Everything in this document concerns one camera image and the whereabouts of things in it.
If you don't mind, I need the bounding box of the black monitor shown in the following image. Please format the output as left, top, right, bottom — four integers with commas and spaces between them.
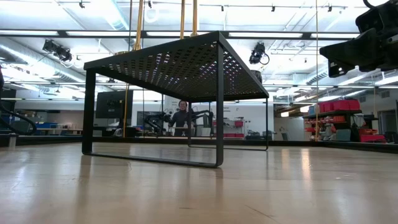
95, 90, 134, 119

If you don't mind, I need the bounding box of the tall gold candlestick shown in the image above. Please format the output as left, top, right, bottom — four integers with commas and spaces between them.
191, 0, 199, 37
179, 0, 187, 40
113, 0, 146, 57

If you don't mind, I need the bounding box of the black perforated metal shelf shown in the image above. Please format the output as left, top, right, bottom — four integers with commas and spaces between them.
81, 30, 270, 169

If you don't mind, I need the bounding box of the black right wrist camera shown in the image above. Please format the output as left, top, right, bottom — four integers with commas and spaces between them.
355, 2, 393, 35

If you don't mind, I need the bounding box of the black table frame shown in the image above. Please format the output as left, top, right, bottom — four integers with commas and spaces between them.
0, 134, 398, 154

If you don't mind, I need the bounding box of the person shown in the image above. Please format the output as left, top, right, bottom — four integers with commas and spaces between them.
167, 99, 195, 137

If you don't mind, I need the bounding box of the blue storage bin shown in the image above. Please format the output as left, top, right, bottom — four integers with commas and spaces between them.
34, 121, 58, 129

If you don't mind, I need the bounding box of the black overhead light bar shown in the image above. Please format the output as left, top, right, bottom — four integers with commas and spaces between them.
0, 29, 361, 40

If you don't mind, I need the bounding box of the black storage rack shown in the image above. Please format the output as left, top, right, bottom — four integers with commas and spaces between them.
303, 108, 363, 142

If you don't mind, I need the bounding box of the dark candle jar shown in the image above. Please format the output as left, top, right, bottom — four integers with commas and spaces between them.
251, 70, 264, 85

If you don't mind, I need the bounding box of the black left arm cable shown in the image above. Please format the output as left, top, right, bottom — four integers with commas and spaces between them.
0, 102, 37, 136

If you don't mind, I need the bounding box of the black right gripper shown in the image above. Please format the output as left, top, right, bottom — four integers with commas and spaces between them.
319, 4, 398, 78

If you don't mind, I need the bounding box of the black ceiling-mounted camera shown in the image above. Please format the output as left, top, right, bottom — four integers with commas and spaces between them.
248, 42, 271, 66
42, 39, 74, 63

